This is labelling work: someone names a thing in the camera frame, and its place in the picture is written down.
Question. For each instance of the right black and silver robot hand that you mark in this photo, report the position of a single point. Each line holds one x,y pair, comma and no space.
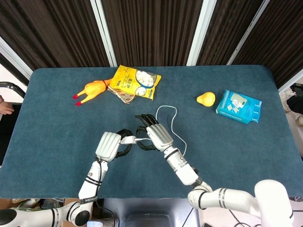
159,137

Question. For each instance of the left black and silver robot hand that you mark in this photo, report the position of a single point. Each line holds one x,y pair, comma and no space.
107,145

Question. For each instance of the white charger plug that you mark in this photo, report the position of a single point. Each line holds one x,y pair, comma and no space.
127,140

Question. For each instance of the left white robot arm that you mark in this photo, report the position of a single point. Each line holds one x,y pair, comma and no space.
91,182

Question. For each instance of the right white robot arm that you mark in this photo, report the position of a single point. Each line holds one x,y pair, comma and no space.
182,168

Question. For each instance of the teal felt table cloth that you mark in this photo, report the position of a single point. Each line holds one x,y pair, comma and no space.
59,142

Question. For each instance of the brown and silver snack packet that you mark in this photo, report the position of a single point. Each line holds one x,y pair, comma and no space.
125,97

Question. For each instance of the yellow rubber chicken toy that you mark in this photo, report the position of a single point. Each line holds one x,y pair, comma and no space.
94,88

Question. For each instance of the yellow pear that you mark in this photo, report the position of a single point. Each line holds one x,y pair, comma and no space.
208,99

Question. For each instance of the yellow marshmallow bag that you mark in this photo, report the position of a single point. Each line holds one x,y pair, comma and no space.
123,80

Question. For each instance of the brown cardboard box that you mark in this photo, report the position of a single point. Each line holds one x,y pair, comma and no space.
71,202

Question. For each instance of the grey plastic bin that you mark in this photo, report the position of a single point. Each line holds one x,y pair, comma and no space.
154,212

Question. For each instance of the blue cardboard product box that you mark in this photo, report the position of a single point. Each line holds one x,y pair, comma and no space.
239,106

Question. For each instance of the bystander bare skin limb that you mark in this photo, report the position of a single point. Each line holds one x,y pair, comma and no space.
6,108

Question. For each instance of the black curved chair armrest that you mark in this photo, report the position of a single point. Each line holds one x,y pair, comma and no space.
14,87

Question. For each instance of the white crumpled cloth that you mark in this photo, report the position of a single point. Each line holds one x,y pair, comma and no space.
287,97

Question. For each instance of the black bag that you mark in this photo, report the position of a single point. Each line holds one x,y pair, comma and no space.
296,101

